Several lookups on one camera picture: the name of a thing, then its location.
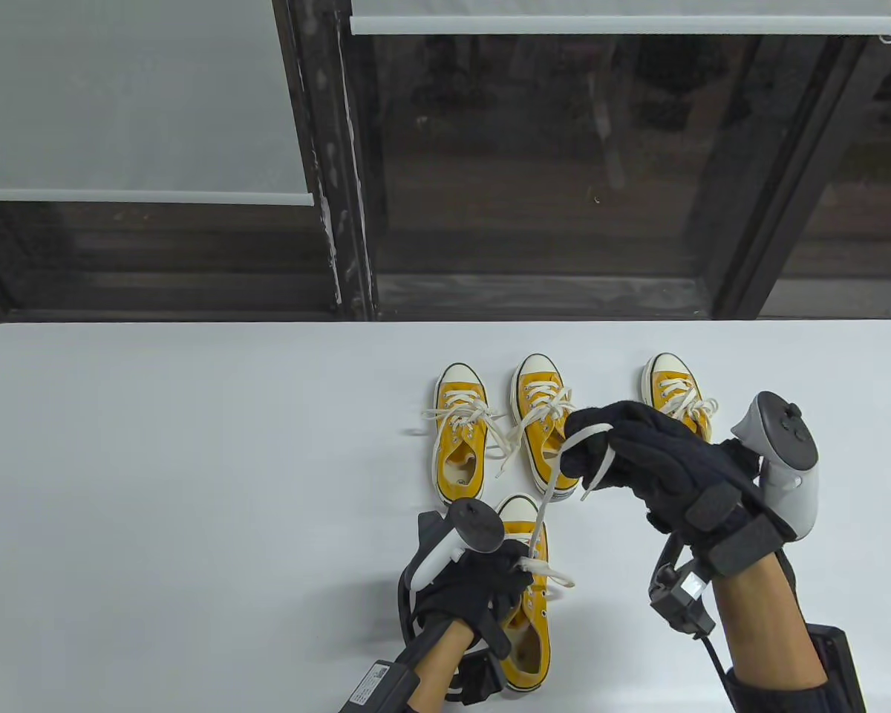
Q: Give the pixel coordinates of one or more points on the person's left forearm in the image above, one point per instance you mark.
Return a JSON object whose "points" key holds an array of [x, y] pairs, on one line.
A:
{"points": [[438, 668]]}

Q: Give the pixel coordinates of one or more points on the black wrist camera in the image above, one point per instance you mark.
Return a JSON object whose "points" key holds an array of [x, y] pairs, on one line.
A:
{"points": [[479, 679], [687, 594]]}

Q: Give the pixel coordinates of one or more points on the long white roller blind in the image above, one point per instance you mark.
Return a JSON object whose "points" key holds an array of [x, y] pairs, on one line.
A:
{"points": [[119, 96]]}

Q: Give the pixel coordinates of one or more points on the plain black box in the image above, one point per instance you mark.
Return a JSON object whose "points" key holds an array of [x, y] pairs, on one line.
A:
{"points": [[839, 668]]}

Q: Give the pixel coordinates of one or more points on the black box with white label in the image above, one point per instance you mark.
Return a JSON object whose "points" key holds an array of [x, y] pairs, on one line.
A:
{"points": [[375, 687]]}

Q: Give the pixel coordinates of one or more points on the person's right hand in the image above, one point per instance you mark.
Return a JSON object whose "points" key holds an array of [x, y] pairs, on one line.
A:
{"points": [[661, 460]]}

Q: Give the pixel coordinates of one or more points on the dark framed window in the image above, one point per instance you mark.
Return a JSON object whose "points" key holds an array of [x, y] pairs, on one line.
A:
{"points": [[341, 186]]}

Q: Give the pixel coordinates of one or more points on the grey and white handheld controller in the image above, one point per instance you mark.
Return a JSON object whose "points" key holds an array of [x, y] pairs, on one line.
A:
{"points": [[479, 523], [787, 438]]}

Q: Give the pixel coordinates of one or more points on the person's left hand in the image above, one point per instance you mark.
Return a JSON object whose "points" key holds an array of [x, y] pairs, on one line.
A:
{"points": [[475, 594]]}

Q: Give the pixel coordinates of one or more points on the dark arm sleeve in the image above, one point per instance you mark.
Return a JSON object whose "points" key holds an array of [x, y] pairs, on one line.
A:
{"points": [[772, 694]]}

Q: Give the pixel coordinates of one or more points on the short white roller blind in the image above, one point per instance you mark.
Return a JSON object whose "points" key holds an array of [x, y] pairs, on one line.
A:
{"points": [[601, 24]]}

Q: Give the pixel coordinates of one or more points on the yellow canvas shoe white laces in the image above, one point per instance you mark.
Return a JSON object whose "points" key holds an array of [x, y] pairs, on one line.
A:
{"points": [[536, 368], [460, 390], [668, 365], [516, 512]]}

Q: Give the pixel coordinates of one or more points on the person's right forearm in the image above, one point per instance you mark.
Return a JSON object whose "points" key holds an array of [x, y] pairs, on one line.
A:
{"points": [[765, 624]]}

